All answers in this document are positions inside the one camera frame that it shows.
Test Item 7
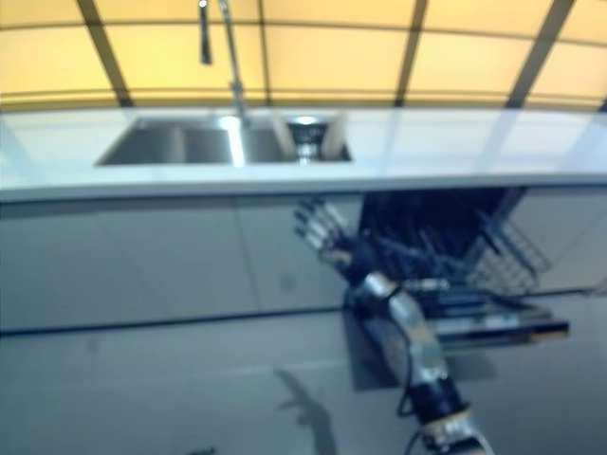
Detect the dishwasher door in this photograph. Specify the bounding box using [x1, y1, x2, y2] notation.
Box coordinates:
[342, 282, 570, 391]

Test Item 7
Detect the right robot hand black silver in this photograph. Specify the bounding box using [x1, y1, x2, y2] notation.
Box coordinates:
[292, 197, 378, 287]

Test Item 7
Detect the shiny metal cup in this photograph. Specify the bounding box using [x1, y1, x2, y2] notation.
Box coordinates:
[285, 115, 329, 166]

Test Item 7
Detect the chrome kitchen faucet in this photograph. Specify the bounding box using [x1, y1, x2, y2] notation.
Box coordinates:
[195, 0, 253, 130]

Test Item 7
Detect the stainless steel sink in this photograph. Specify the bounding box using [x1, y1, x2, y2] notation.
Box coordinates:
[93, 112, 355, 168]

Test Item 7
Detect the window with dark frame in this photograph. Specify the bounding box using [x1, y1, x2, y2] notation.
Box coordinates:
[0, 0, 607, 114]

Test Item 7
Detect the narrow grey cabinet door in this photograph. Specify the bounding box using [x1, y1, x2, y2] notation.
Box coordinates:
[231, 193, 364, 315]

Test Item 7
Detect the beige plate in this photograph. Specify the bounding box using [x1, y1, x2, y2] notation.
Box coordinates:
[323, 111, 350, 161]
[271, 111, 298, 163]

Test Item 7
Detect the built-in dishwasher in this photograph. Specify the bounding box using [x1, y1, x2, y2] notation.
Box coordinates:
[356, 186, 528, 298]

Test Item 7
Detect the wire dishwasher rack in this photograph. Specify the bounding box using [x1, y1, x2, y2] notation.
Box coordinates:
[462, 208, 552, 298]

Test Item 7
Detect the wide grey cabinet door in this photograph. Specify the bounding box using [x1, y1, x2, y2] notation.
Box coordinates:
[0, 197, 260, 336]

